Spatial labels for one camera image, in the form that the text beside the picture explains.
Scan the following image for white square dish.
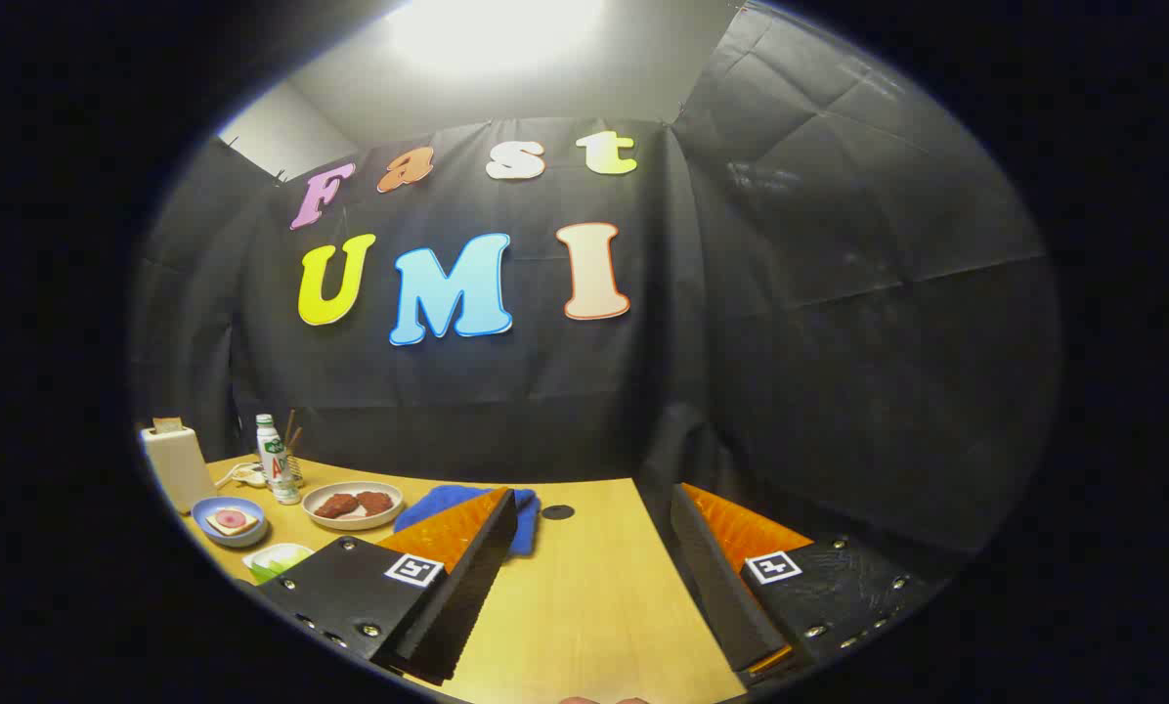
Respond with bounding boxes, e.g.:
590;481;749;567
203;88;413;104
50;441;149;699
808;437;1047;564
242;543;315;585

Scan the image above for blue round plate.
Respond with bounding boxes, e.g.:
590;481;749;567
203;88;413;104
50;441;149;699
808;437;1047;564
191;497;270;549

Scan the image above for white toaster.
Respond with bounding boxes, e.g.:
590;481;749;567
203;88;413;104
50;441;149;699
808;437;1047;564
142;425;216;514

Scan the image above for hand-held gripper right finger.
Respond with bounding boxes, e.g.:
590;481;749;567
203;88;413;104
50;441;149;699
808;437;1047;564
670;482;949;685

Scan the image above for blue towel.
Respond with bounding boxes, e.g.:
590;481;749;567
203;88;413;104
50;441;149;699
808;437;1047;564
393;484;542;558

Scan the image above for white drink bottle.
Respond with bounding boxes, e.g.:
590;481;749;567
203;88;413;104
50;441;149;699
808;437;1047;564
255;414;302;506

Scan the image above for beige round plate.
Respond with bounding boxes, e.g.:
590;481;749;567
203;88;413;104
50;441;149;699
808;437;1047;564
301;481;405;532

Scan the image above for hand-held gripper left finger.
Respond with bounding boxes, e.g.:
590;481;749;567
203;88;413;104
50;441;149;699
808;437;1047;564
255;487;519;687

